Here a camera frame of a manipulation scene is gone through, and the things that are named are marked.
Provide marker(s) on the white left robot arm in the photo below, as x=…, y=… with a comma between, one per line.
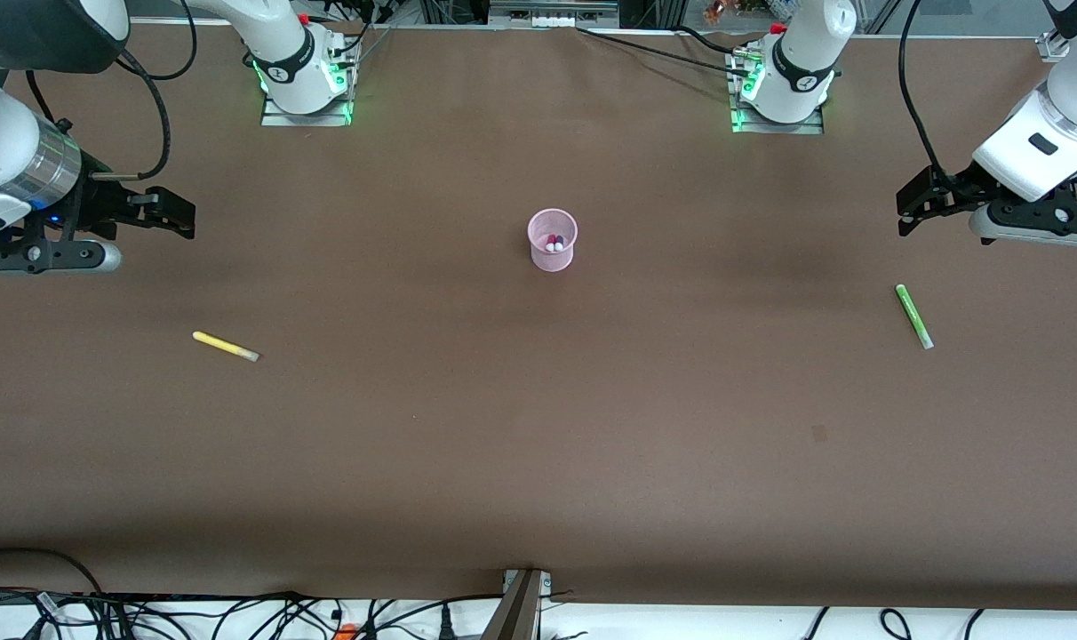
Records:
x=801, y=64

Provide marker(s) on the pink translucent cup holder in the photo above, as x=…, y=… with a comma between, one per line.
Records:
x=556, y=258

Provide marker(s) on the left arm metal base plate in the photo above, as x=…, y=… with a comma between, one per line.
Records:
x=774, y=128

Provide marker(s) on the green marker pen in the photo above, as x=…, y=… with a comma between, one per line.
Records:
x=913, y=316

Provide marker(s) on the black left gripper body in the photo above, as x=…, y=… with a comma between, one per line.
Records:
x=963, y=189

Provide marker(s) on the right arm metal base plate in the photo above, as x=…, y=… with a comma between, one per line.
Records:
x=281, y=118

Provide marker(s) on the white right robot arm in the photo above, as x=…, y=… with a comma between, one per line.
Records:
x=5, y=147

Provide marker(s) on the yellow marker pen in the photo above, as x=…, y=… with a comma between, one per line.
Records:
x=223, y=345

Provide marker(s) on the grey device behind table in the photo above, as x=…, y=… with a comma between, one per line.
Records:
x=552, y=12

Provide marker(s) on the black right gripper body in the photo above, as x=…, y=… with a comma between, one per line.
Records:
x=97, y=201

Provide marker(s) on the metal table support bracket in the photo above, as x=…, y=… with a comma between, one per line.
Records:
x=516, y=606

